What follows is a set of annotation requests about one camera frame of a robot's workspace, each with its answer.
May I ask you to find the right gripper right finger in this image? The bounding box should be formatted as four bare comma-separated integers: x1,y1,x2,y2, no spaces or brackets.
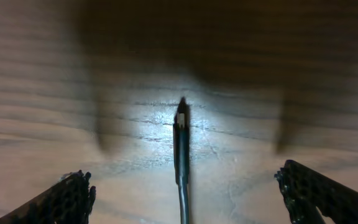
274,160,358,224

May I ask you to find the black USB charging cable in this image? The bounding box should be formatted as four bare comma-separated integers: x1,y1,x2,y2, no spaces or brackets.
172,96,192,224

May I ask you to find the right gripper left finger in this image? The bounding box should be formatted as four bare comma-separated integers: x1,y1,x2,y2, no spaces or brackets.
0,170,96,224

